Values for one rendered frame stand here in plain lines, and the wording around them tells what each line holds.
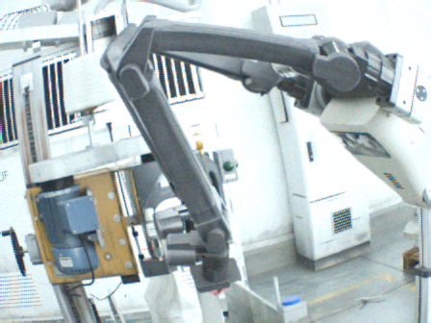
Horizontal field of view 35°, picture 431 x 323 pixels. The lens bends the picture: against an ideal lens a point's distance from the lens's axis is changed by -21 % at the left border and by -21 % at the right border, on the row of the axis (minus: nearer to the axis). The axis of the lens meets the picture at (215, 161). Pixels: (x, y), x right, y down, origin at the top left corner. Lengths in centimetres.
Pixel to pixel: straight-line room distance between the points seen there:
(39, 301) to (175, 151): 374
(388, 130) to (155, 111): 49
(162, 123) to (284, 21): 459
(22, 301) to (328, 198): 270
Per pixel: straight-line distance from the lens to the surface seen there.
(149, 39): 138
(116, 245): 230
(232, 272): 172
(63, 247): 210
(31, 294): 514
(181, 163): 151
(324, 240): 611
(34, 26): 478
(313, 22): 610
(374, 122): 160
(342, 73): 141
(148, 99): 144
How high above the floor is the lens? 149
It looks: 5 degrees down
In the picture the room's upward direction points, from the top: 11 degrees counter-clockwise
